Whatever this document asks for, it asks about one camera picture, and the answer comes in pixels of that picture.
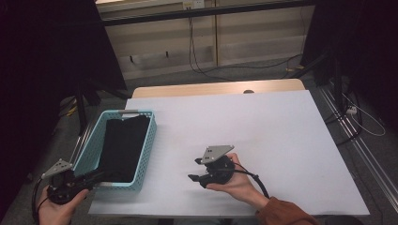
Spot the black hanging cable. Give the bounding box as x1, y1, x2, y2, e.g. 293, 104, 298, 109
187, 17, 303, 83

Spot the yellow cable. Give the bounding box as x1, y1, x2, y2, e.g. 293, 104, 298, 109
64, 104, 79, 116

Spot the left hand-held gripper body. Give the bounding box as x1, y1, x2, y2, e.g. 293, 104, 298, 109
40, 158, 93, 206

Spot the black horizontal bar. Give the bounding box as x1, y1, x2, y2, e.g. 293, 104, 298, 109
101, 0, 315, 27

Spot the black tank top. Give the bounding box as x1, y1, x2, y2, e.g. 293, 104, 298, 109
97, 114, 151, 184

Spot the right hand-held gripper cable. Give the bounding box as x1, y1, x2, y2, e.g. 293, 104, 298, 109
233, 162, 270, 200

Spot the hand-held gripper cable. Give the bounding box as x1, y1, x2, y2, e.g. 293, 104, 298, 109
31, 177, 50, 224
233, 162, 270, 200

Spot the metal floor rail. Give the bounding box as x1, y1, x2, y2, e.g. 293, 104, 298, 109
318, 85, 398, 214
41, 118, 95, 225

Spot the black floor cable bundle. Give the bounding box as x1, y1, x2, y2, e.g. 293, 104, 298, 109
323, 90, 364, 146

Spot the white floor cable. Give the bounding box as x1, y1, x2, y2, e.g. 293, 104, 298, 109
342, 93, 387, 137

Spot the black stand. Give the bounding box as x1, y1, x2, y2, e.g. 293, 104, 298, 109
73, 79, 132, 137
285, 50, 345, 111

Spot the person's right hand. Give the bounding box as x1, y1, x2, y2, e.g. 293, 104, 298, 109
206, 152, 270, 210

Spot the person's left hand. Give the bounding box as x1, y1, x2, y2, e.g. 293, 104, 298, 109
37, 187, 90, 225

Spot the white wall outlet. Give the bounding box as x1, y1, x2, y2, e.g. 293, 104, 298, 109
182, 0, 206, 9

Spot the light blue plastic basket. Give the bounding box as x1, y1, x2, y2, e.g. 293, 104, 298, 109
69, 109, 158, 191

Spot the beige panelled cabinet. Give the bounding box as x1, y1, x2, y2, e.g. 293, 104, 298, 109
104, 6, 315, 81

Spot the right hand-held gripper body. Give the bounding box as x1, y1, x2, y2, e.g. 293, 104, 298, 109
200, 144, 236, 188

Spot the left hand-held gripper cable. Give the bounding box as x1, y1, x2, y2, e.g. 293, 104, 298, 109
31, 177, 50, 224

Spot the black curtain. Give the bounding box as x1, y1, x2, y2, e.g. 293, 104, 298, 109
301, 0, 398, 132
0, 0, 128, 214

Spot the wooden table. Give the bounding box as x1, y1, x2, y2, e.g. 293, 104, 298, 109
130, 78, 306, 99

